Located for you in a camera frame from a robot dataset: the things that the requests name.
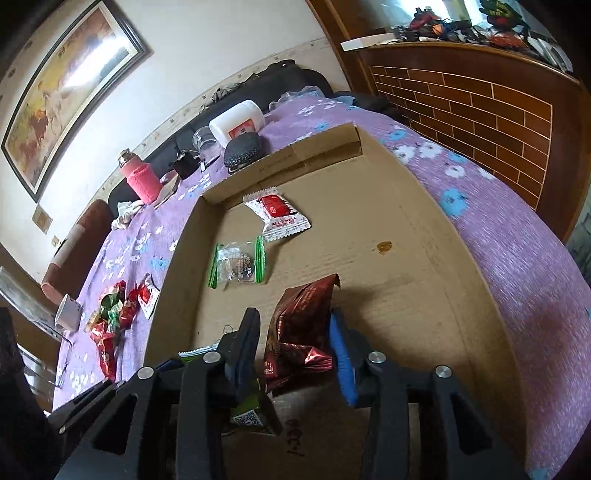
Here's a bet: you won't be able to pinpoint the small red candy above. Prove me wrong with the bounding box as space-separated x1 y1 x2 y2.
90 322 116 381

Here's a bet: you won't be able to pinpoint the red white snack packet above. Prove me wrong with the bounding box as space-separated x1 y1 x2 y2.
242 187 311 242
137 273 160 319

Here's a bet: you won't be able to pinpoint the light green snack packet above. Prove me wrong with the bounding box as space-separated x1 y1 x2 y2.
99 293 123 332

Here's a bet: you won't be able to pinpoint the dark red foil snack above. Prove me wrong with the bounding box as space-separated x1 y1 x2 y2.
263 274 341 395

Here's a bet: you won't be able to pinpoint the clear green edged snack packet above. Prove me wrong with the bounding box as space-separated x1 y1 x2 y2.
207 235 266 289

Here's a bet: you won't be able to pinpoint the cardboard box tray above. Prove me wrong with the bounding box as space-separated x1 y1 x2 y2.
144 124 527 458

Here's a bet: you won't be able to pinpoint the white ceramic mug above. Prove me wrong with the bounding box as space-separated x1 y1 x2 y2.
54 294 82 333

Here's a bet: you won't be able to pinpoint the purple floral tablecloth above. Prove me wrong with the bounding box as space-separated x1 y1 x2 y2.
77 95 590 479

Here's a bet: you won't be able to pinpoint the brown armchair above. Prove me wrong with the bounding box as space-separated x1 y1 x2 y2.
41 199 113 306

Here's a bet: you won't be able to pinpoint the white cloth gloves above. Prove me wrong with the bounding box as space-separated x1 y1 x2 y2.
111 200 145 231

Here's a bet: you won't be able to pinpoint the small notebook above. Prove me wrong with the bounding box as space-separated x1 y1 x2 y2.
151 170 181 209

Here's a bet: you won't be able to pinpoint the pink sleeved thermos bottle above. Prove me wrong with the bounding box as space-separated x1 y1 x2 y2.
118 149 162 205

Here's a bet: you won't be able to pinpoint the small black container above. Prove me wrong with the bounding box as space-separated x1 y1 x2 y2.
169 150 202 180

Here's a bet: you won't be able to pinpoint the clear glass cup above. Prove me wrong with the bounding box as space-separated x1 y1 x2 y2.
192 126 221 161

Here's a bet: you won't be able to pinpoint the black textured glasses case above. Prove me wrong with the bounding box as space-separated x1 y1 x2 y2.
223 132 264 173

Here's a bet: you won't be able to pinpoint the white plastic jar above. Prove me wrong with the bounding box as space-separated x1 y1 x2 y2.
208 100 266 149

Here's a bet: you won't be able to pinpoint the black sofa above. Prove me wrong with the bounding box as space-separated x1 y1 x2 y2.
106 58 335 211

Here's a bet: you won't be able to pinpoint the wooden brick pattern cabinet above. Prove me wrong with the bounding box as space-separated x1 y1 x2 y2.
308 1 590 240

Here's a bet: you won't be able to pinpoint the framed horse painting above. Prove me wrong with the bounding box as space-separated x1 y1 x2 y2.
1 1 149 201

